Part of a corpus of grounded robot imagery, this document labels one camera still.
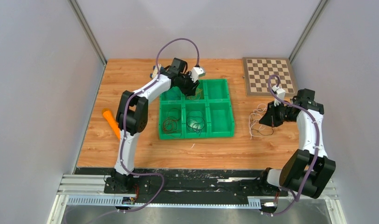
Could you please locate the white blue toy car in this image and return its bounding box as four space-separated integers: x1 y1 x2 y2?
150 64 163 79

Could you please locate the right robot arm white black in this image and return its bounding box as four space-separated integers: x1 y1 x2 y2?
258 86 336 199

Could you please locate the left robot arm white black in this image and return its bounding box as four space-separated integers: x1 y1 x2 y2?
111 58 206 193

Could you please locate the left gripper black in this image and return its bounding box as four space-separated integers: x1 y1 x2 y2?
178 71 200 98

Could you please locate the slotted grey cable duct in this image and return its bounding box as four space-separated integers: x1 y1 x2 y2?
66 195 262 209

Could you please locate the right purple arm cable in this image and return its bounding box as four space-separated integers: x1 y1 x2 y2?
263 75 321 217

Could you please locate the aluminium frame rail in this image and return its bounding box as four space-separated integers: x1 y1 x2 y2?
57 175 339 200

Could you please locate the orange plastic carrot toy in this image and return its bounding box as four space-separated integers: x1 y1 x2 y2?
102 108 120 139

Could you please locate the red wire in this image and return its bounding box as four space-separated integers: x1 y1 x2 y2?
162 108 182 138

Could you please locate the green six-compartment tray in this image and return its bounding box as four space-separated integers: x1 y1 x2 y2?
158 79 235 140

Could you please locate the black wire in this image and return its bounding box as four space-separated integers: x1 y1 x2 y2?
186 111 207 135

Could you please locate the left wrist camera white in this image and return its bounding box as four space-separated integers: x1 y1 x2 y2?
190 67 206 83

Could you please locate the wooden chessboard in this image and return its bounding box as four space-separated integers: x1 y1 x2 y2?
242 57 298 97

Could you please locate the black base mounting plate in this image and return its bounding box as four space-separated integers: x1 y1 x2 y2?
74 168 279 203

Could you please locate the multicolour cable bundle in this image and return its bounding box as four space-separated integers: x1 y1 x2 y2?
248 103 275 140

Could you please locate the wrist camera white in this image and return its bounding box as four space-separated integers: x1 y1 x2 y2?
190 67 206 83
272 85 286 107

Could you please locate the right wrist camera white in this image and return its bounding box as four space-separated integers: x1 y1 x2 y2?
272 85 286 107

